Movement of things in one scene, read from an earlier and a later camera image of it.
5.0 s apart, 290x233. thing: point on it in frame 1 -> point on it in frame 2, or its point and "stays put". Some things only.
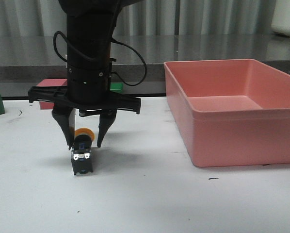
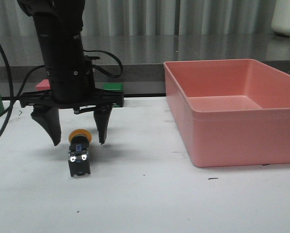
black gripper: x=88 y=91 -> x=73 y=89
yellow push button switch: x=81 y=156 stays put
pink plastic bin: x=234 y=112 stays put
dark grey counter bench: x=17 y=61 stays put
